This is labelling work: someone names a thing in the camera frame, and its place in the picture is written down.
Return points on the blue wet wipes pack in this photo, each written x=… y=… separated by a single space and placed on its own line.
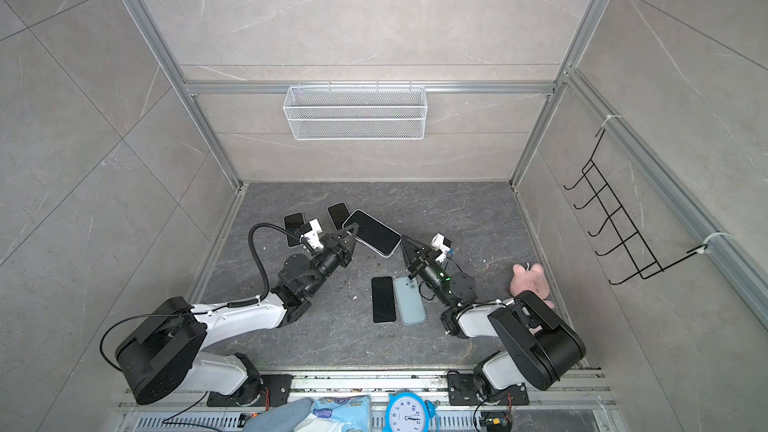
x=350 y=414

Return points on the black phone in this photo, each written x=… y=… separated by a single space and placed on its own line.
x=338 y=214
x=293 y=224
x=373 y=233

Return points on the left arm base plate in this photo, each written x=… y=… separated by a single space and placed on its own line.
x=271 y=390

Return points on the black wire hook rack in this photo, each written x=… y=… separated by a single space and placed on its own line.
x=630 y=240

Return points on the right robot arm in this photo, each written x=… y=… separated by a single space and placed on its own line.
x=539 y=346

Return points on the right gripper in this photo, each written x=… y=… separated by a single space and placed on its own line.
x=424 y=262

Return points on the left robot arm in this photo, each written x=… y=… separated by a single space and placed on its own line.
x=166 y=352

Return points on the aluminium rail front frame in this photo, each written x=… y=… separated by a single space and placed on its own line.
x=580 y=401

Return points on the blue alarm clock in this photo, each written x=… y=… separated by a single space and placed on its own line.
x=407 y=412

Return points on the white wire mesh basket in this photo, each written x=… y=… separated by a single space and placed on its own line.
x=356 y=112

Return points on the pink pig plush toy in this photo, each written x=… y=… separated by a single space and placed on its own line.
x=531 y=279

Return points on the grey-green phone case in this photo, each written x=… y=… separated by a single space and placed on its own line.
x=409 y=301

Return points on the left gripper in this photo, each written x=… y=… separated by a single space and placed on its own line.
x=338 y=250

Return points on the grey-blue cloth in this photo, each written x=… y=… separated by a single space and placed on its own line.
x=284 y=418

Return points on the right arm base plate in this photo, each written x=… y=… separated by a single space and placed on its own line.
x=472 y=389

